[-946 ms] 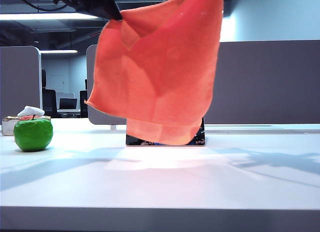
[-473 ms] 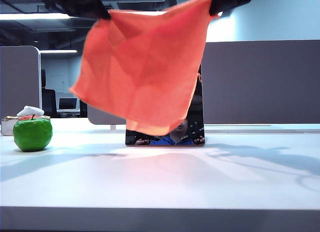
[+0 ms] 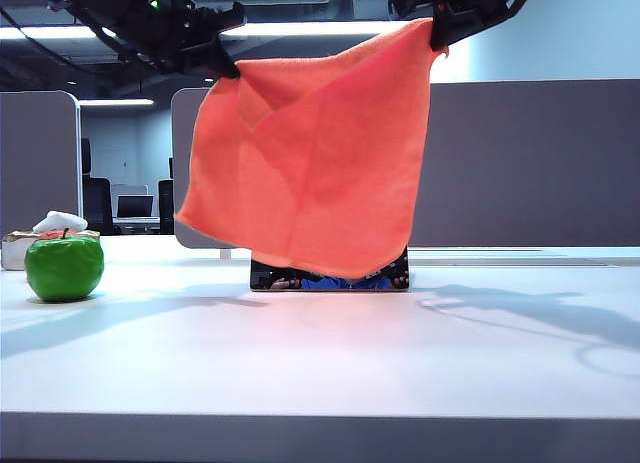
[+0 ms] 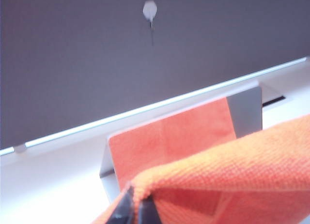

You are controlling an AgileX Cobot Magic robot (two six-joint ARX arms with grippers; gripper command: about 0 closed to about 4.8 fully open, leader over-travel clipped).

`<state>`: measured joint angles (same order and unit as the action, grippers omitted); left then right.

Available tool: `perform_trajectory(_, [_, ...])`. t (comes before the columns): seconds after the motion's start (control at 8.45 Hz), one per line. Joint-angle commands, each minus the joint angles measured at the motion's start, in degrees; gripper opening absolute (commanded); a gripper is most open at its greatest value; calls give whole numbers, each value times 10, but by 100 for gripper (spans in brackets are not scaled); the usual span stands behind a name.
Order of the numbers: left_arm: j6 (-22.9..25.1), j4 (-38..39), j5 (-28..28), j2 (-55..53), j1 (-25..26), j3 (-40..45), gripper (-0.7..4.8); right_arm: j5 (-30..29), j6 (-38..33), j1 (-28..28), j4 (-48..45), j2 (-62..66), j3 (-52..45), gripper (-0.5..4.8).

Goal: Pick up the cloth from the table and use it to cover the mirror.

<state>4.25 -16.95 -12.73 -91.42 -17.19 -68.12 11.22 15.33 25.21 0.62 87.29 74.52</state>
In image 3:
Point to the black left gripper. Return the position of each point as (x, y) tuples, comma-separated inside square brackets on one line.
[(200, 25)]

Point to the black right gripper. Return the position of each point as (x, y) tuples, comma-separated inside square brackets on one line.
[(475, 0)]

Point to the orange microfiber cloth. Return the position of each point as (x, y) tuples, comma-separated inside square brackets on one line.
[(320, 158)]

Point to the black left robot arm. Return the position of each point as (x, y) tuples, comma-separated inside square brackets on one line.
[(125, 18)]

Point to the black framed standing mirror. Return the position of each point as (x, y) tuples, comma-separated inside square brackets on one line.
[(280, 281)]

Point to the short ceiling light strip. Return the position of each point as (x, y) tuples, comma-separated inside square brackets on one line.
[(117, 102)]

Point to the wide grey desk partition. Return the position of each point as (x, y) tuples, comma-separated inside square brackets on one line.
[(525, 168)]

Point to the dark laptop screen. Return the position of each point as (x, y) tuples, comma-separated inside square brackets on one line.
[(134, 207)]

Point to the white background desk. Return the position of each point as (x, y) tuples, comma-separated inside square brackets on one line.
[(136, 223)]

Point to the tall black office chair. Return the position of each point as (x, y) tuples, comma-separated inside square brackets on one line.
[(96, 203)]

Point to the narrow grey desk partition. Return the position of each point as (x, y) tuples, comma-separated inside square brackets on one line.
[(35, 168)]

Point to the white tissue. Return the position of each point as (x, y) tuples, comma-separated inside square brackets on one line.
[(57, 220)]

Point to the green apple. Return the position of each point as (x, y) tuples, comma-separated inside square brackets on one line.
[(62, 270)]

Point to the gold and white tissue box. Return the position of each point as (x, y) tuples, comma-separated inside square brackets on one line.
[(12, 253)]

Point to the white partition foot bracket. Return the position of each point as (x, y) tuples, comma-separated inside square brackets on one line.
[(225, 253)]

